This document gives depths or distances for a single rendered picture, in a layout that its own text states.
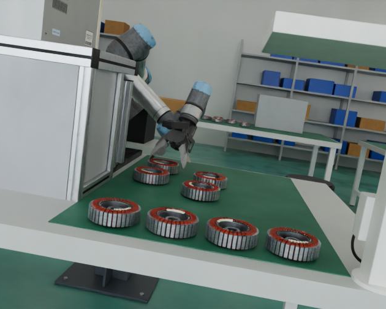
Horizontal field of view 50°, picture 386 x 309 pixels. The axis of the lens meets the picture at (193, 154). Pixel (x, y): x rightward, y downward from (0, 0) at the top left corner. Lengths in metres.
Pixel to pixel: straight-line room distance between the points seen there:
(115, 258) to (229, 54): 7.42
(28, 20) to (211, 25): 7.20
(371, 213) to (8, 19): 0.91
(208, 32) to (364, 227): 7.46
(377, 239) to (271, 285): 0.21
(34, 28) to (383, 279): 0.92
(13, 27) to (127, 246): 0.60
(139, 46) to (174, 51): 6.44
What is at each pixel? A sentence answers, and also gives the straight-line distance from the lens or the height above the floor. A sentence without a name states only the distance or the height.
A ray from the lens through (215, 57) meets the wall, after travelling 8.12.
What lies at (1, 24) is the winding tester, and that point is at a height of 1.14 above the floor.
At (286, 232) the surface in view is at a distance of 0.94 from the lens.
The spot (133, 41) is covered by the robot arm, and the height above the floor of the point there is 1.21.
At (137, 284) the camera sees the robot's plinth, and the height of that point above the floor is 0.02.
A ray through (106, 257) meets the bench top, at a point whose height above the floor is 0.72.
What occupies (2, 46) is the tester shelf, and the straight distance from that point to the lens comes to 1.09.
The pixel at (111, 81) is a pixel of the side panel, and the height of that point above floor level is 1.04.
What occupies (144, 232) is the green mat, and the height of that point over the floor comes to 0.75.
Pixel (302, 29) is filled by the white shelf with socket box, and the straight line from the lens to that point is 0.74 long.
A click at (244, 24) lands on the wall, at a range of 8.18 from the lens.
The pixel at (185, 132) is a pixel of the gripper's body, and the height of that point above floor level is 0.90.
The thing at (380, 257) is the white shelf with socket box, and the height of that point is 0.81.
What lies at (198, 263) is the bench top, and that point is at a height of 0.74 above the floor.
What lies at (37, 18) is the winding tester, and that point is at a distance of 1.09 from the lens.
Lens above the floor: 1.06
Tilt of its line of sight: 9 degrees down
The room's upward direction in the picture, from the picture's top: 8 degrees clockwise
